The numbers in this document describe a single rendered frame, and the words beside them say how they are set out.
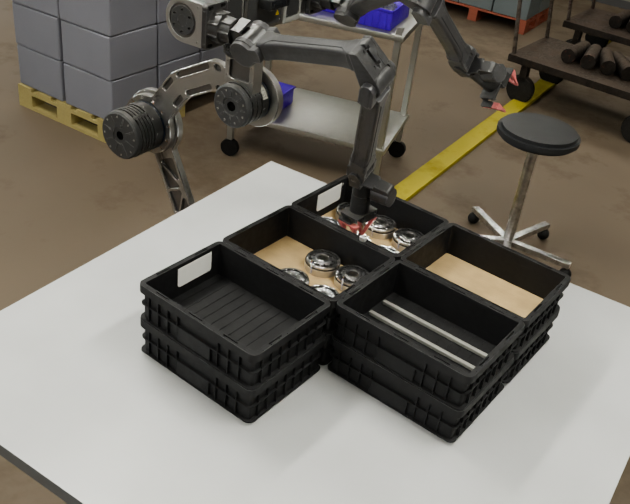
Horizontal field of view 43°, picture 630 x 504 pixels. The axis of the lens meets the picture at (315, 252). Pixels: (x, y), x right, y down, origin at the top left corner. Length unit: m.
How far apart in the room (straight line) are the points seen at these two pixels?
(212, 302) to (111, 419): 0.41
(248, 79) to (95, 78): 2.32
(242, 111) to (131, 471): 1.15
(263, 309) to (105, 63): 2.73
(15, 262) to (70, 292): 1.42
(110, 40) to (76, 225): 1.09
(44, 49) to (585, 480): 3.90
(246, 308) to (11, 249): 1.96
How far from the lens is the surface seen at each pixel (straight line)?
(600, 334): 2.59
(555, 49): 6.43
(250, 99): 2.50
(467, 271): 2.44
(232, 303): 2.16
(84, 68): 4.79
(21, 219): 4.13
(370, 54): 1.94
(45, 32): 4.97
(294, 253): 2.38
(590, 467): 2.14
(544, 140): 3.77
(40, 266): 3.78
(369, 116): 2.04
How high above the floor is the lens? 2.13
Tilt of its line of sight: 33 degrees down
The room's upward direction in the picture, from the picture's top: 7 degrees clockwise
